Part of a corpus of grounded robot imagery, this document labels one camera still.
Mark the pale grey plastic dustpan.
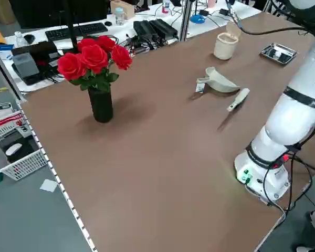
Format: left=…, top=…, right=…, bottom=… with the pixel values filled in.
left=196, top=66, right=241, bottom=93

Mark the square metal tray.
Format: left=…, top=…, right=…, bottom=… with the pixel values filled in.
left=259, top=43, right=298, bottom=67

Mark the black cylindrical vase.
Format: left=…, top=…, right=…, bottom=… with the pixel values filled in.
left=87, top=87, right=114, bottom=123

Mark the beige hand brush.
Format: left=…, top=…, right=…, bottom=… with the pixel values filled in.
left=226, top=88, right=251, bottom=113

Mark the red rose bouquet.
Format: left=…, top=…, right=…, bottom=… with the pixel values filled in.
left=57, top=35, right=133, bottom=92

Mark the black power supply brick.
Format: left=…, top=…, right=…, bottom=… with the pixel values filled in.
left=149, top=18, right=179, bottom=40
left=133, top=20, right=160, bottom=44

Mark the beige bin with flip lid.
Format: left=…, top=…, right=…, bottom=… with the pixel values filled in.
left=213, top=21, right=242, bottom=61

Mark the blue dome-shaped base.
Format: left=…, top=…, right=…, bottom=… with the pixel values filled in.
left=190, top=14, right=207, bottom=24

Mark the clear bottle with pale cap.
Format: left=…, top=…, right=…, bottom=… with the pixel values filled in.
left=114, top=7, right=125, bottom=26

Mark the black keyboard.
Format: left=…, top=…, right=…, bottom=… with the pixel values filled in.
left=45, top=22, right=109, bottom=42

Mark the light wooden box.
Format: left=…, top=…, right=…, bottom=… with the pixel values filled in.
left=110, top=0, right=135, bottom=19

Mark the white paper sheet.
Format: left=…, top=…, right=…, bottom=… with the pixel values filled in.
left=39, top=179, right=59, bottom=193

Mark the black upright pole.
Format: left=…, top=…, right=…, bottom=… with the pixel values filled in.
left=64, top=0, right=81, bottom=53

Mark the black case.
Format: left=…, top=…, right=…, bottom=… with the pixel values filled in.
left=12, top=41, right=59, bottom=66

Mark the white plastic basket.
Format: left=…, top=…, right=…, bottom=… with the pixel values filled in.
left=0, top=110, right=48, bottom=181

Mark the grey box device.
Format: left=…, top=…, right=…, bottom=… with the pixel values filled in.
left=12, top=52, right=40, bottom=79

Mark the white computer mouse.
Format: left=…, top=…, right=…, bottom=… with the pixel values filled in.
left=5, top=143, right=23, bottom=156

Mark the white digital scale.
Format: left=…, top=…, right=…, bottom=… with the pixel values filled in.
left=0, top=102, right=14, bottom=120

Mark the black computer monitor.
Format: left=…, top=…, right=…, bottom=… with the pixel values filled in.
left=9, top=0, right=108, bottom=29

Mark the small clear water bottle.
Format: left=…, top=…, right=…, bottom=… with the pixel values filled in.
left=14, top=30, right=26, bottom=48

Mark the blue and white carton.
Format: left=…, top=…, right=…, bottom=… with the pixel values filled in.
left=0, top=43, right=16, bottom=62

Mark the black cable bundle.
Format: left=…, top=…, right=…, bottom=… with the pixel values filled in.
left=124, top=33, right=165, bottom=55

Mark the aluminium frame post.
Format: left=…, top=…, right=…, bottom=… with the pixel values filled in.
left=178, top=0, right=194, bottom=43
left=0, top=41, right=27, bottom=102

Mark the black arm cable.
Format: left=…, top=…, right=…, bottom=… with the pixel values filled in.
left=225, top=0, right=315, bottom=213

